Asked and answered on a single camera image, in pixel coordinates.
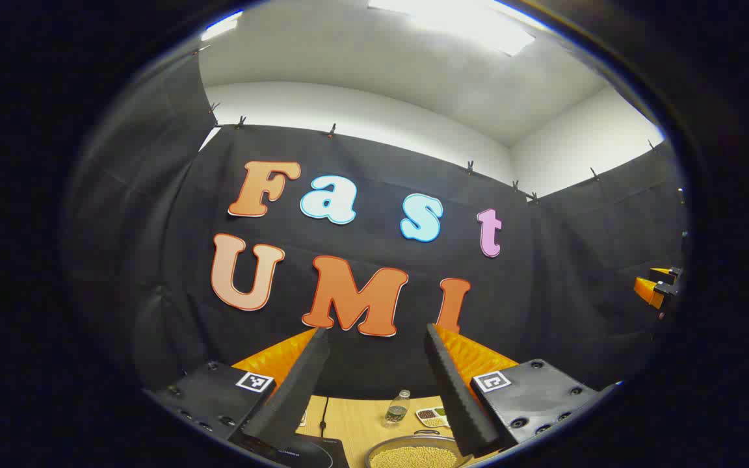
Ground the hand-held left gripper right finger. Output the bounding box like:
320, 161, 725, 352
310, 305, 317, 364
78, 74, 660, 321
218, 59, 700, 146
424, 323, 619, 458

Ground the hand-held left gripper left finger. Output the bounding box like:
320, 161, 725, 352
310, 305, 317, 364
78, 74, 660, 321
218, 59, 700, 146
144, 327, 331, 456

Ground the steel pot with soybeans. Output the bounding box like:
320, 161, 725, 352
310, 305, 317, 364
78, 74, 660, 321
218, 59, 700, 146
365, 429, 476, 468

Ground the white divided bean plate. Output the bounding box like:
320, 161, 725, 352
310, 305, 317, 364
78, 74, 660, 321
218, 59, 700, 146
415, 406, 450, 428

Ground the clear plastic water bottle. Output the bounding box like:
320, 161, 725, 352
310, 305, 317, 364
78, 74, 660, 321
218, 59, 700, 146
384, 390, 411, 428

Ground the row of black cloth clips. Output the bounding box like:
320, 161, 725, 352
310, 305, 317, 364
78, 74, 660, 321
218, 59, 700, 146
209, 101, 658, 202

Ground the ceiling light panel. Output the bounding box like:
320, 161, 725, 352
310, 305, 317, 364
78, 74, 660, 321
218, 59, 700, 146
202, 12, 243, 41

